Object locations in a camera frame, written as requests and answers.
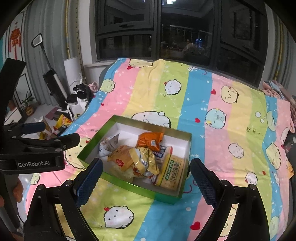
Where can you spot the pastel printed blanket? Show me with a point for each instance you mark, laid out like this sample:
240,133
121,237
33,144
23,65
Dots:
208,104

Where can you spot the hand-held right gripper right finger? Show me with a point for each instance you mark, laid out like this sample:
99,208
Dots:
205,183

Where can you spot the white panel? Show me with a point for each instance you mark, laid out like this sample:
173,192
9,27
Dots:
72,69

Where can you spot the yellow crinkled snack packet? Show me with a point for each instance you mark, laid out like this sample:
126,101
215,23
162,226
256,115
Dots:
144,162

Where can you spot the small orange box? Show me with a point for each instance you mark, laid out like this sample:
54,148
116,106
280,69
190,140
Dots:
291,170

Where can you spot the potted plant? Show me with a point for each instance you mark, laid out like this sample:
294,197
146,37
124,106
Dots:
29,109

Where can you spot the yellow bag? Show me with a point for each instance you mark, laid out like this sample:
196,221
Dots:
63,120

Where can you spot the orange rice cracker packet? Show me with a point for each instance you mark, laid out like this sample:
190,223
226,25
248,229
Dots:
119,160

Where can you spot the orange snack packet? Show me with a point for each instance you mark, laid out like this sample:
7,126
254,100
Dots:
148,140

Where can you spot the person's left hand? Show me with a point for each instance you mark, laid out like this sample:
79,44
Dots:
18,190

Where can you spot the white puffed snack packet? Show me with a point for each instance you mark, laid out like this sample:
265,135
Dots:
108,146

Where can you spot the upright vacuum cleaner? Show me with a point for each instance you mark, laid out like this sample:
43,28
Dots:
54,85

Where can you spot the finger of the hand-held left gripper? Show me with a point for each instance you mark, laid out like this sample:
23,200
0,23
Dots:
57,142
34,127

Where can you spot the green cardboard box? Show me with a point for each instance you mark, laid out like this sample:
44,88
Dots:
143,191

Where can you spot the black and white clothes pile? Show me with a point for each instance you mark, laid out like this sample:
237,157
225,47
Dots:
78,95

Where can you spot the red knot wall decoration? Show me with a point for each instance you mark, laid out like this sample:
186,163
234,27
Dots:
15,38

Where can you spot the dark glossy packet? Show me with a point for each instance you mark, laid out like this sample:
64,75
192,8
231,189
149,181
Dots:
290,142

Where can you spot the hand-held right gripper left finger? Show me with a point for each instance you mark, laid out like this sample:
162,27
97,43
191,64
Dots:
89,183

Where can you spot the yellow pipe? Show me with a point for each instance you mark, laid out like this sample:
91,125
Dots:
279,51
67,27

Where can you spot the green striped cracker packet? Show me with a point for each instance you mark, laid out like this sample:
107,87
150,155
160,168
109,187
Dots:
172,172

